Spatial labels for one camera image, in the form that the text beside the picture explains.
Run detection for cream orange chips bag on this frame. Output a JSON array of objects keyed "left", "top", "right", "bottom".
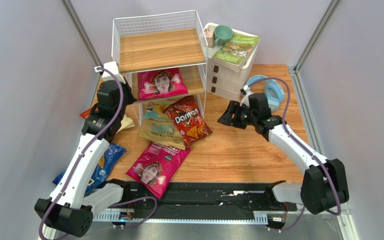
[{"left": 79, "top": 107, "right": 135, "bottom": 133}]

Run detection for red Doritos bag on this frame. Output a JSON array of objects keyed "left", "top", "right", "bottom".
[{"left": 164, "top": 95, "right": 213, "bottom": 149}]

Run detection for pink Real chips bag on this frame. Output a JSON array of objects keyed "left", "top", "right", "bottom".
[
  {"left": 126, "top": 142, "right": 192, "bottom": 199},
  {"left": 137, "top": 67, "right": 189, "bottom": 100}
]

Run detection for tan kettle chips bag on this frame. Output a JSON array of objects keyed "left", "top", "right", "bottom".
[{"left": 139, "top": 99, "right": 186, "bottom": 150}]

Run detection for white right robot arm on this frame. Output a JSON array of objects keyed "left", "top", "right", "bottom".
[{"left": 217, "top": 93, "right": 350, "bottom": 215}]

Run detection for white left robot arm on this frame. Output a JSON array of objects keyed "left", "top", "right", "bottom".
[{"left": 34, "top": 77, "right": 136, "bottom": 240}]

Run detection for light blue headphones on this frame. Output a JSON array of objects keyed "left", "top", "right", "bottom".
[{"left": 242, "top": 75, "right": 285, "bottom": 112}]

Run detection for blue Doritos bag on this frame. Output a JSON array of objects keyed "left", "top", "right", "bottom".
[{"left": 52, "top": 143, "right": 128, "bottom": 196}]

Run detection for green treehouse book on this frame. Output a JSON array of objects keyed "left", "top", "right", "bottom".
[{"left": 212, "top": 33, "right": 260, "bottom": 65}]

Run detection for green mug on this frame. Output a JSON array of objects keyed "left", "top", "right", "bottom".
[{"left": 214, "top": 25, "right": 234, "bottom": 46}]

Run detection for pink cube adapter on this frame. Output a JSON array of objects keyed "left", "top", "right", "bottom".
[{"left": 203, "top": 28, "right": 215, "bottom": 48}]

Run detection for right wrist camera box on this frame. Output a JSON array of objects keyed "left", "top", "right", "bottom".
[{"left": 240, "top": 85, "right": 253, "bottom": 107}]

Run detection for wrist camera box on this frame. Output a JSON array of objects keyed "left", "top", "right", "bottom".
[
  {"left": 240, "top": 85, "right": 253, "bottom": 107},
  {"left": 94, "top": 61, "right": 126, "bottom": 84}
]

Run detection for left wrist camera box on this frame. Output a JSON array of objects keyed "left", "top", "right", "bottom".
[{"left": 94, "top": 61, "right": 126, "bottom": 84}]

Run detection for white wire wooden shelf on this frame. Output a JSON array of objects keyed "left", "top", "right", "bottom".
[{"left": 111, "top": 10, "right": 209, "bottom": 116}]

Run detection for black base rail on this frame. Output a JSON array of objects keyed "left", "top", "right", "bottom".
[{"left": 98, "top": 179, "right": 333, "bottom": 222}]

